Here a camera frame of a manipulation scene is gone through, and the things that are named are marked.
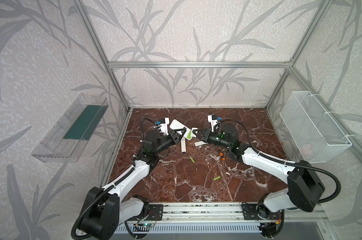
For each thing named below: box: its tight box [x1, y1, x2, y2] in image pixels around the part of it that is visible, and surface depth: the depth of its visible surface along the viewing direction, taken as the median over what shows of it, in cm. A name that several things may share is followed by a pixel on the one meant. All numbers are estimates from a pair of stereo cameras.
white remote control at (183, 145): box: [180, 137, 187, 154], surface depth 98 cm
